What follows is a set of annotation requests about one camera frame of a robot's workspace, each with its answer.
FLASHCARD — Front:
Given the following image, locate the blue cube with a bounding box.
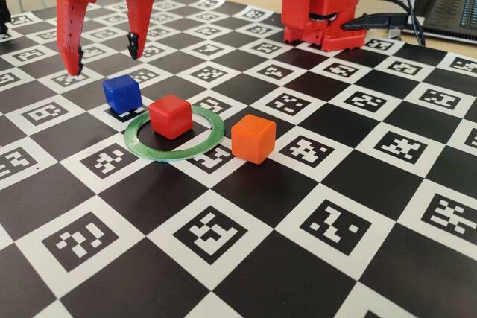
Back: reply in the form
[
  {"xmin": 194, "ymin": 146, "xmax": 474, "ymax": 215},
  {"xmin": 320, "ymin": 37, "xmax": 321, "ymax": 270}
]
[{"xmin": 102, "ymin": 74, "xmax": 144, "ymax": 114}]

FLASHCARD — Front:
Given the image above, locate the red cube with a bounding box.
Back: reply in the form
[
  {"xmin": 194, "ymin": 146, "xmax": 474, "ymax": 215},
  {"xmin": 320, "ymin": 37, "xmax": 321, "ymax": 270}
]
[{"xmin": 148, "ymin": 94, "xmax": 194, "ymax": 141}]

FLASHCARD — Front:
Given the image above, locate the orange cube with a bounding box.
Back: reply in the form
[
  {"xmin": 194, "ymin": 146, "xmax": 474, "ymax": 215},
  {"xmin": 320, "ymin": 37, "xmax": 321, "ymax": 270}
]
[{"xmin": 230, "ymin": 114, "xmax": 277, "ymax": 165}]

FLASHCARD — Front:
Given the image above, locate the red robot base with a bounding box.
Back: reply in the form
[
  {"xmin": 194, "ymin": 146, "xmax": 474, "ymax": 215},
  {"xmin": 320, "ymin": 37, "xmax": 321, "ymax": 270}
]
[{"xmin": 281, "ymin": 0, "xmax": 368, "ymax": 53}]

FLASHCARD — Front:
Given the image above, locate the small black object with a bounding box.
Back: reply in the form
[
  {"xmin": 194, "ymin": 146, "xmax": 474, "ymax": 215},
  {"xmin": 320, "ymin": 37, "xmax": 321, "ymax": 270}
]
[{"xmin": 0, "ymin": 0, "xmax": 12, "ymax": 34}]

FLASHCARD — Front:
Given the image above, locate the black white marker checkerboard mat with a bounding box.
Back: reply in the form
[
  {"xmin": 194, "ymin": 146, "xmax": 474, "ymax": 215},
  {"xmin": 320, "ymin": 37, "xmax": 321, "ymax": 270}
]
[{"xmin": 0, "ymin": 0, "xmax": 477, "ymax": 318}]

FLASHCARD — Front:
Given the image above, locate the dark grey laptop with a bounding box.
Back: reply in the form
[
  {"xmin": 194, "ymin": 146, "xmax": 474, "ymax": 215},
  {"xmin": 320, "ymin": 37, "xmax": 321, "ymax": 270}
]
[{"xmin": 413, "ymin": 0, "xmax": 477, "ymax": 44}]

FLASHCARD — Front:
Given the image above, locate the green ring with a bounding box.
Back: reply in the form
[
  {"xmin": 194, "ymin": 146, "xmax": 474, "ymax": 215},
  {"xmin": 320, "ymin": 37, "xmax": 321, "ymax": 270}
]
[{"xmin": 124, "ymin": 104, "xmax": 226, "ymax": 162}]

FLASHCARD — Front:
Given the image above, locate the thick black plug cable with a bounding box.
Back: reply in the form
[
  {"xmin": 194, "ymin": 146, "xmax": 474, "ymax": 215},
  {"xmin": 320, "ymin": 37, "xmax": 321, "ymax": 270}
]
[{"xmin": 341, "ymin": 12, "xmax": 426, "ymax": 47}]

